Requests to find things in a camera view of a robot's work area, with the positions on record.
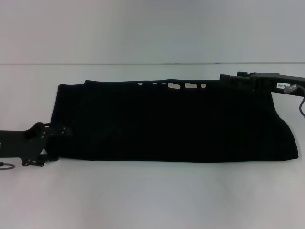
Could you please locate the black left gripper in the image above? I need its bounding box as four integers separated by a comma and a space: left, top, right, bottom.
0, 122, 73, 167

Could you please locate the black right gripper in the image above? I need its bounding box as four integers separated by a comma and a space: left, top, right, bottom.
219, 70, 305, 97

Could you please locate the black shirt with white print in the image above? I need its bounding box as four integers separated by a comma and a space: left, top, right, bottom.
45, 79, 299, 163

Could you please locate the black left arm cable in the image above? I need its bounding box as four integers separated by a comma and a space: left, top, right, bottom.
0, 161, 16, 171

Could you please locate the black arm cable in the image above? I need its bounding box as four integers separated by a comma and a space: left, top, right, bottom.
285, 84, 305, 119
0, 161, 16, 171

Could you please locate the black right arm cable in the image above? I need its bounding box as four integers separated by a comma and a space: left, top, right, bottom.
285, 84, 305, 119

